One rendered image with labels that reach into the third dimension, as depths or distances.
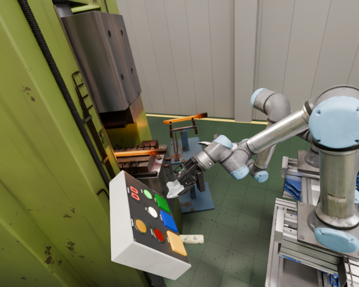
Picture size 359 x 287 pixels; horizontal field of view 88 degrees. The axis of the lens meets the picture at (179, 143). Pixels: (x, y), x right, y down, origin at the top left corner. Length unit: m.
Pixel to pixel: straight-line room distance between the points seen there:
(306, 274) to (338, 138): 1.20
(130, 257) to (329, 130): 0.62
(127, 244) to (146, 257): 0.08
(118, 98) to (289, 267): 1.49
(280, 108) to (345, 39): 2.60
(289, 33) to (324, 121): 2.96
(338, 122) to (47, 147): 0.94
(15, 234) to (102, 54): 0.96
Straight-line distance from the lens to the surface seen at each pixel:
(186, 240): 1.20
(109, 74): 0.93
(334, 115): 0.59
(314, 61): 3.56
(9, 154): 1.03
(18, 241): 1.33
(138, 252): 0.61
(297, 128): 0.78
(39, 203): 1.18
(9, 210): 1.25
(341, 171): 0.69
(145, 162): 1.21
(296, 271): 1.66
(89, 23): 0.93
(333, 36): 3.53
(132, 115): 1.02
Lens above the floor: 1.65
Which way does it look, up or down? 31 degrees down
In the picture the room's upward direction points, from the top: 10 degrees counter-clockwise
